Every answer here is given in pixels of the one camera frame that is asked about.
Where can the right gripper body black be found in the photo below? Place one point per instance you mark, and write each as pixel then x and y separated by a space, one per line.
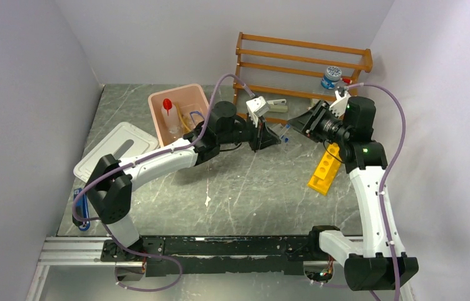
pixel 329 126

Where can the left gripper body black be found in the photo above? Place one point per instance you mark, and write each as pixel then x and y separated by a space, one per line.
pixel 250 134

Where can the blue capped test tubes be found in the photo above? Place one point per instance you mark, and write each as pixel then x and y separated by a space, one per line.
pixel 282 134

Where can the blue safety glasses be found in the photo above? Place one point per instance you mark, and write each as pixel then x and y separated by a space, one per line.
pixel 196 117

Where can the amber rubber tubing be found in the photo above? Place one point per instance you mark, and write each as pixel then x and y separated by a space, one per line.
pixel 185 127

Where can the white bin lid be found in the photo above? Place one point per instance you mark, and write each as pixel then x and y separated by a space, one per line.
pixel 125 140

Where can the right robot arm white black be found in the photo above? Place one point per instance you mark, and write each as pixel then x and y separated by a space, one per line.
pixel 379 261

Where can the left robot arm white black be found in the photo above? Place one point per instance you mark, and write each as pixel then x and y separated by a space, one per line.
pixel 112 182

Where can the white stapler on shelf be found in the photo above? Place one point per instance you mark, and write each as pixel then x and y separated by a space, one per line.
pixel 278 105

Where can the yellow test tube rack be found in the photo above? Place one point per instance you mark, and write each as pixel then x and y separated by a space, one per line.
pixel 326 170

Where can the blue white jar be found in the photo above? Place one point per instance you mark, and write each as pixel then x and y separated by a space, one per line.
pixel 331 76

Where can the wooden shelf rack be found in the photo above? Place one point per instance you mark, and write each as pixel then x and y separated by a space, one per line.
pixel 293 69

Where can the pink plastic bin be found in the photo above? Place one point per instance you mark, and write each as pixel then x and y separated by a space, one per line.
pixel 188 97

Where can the red cap wash bottle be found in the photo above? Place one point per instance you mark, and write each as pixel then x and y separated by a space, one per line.
pixel 170 115

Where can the blue tool at table edge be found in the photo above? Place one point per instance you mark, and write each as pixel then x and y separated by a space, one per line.
pixel 82 210

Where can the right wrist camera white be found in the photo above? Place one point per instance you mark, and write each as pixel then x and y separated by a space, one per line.
pixel 339 106

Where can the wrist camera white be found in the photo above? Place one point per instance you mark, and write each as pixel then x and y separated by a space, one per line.
pixel 256 108
pixel 339 106

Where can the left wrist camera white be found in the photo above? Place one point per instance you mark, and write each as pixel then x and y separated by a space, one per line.
pixel 256 108

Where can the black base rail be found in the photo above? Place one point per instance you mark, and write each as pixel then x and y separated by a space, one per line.
pixel 169 255

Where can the aluminium frame rail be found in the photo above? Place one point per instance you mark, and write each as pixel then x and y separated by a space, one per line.
pixel 80 252

